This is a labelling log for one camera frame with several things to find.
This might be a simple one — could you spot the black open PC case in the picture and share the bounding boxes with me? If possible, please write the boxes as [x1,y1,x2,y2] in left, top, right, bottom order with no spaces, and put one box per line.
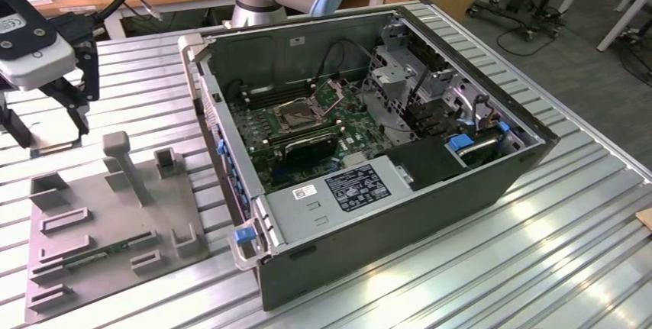
[176,0,560,311]

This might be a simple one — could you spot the silver curved metal bracket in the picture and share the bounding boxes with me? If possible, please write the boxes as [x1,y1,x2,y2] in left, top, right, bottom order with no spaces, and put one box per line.
[426,69,508,134]

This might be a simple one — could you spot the black flat strap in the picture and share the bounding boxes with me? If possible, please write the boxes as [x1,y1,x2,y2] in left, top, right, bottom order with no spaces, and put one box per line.
[408,64,428,96]

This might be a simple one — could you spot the green RAM stick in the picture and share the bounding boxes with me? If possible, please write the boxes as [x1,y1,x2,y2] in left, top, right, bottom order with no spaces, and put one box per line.
[63,235,154,269]

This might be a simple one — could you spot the silver CPU green board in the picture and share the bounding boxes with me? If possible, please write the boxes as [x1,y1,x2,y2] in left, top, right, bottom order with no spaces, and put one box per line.
[24,121,84,154]

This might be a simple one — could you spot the metal socket cover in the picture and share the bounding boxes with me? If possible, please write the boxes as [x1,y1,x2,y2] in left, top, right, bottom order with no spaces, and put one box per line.
[310,79,348,116]

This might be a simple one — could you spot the blue case latch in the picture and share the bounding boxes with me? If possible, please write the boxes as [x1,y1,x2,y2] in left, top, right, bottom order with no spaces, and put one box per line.
[232,227,256,247]

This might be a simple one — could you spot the black plastic shroud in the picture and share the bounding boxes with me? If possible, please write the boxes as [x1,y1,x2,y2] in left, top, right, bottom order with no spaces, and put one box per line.
[386,138,474,192]

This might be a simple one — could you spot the thick black camera cable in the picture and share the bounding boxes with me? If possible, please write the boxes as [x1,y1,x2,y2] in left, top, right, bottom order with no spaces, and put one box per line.
[48,0,150,46]

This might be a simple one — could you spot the green motherboard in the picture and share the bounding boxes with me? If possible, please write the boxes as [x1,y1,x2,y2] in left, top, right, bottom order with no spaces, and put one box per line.
[223,76,395,189]

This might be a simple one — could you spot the black RAM slot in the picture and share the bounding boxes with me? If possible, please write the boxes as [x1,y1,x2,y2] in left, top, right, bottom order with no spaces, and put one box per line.
[264,127,342,144]
[248,94,311,107]
[267,136,307,150]
[247,87,314,100]
[244,80,312,93]

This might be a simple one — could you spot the thin cable with metal plug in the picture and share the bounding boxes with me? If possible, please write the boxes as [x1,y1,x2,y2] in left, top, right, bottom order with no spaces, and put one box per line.
[132,0,166,21]

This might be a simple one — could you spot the CPU socket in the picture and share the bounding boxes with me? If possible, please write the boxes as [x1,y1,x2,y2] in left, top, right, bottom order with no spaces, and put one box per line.
[274,98,328,134]

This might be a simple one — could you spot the grey plastic parts rack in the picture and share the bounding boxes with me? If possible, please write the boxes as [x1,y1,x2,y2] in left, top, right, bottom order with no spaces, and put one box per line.
[24,130,211,324]

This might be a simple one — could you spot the black looped wire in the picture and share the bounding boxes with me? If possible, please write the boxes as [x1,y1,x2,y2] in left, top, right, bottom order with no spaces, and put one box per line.
[311,38,379,82]

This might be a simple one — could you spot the grey power supply unit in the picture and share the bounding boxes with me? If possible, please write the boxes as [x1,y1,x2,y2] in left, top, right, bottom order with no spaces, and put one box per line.
[260,154,415,247]

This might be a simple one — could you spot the silver metal drive cage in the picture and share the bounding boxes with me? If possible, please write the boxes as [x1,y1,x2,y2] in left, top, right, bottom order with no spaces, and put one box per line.
[362,22,427,143]

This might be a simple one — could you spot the brown wooden block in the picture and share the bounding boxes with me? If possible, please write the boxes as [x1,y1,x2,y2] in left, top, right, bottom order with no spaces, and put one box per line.
[634,208,652,235]

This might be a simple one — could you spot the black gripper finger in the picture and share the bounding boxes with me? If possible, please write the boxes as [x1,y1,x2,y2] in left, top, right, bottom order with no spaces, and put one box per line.
[0,105,32,150]
[64,47,102,138]

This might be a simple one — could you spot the grey and black wrist camera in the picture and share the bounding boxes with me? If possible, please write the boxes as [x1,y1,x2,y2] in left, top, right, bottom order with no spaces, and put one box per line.
[0,0,78,92]

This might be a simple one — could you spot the hard disk in blue carrier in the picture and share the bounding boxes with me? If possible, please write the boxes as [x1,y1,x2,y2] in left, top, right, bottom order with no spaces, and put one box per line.
[442,132,504,168]

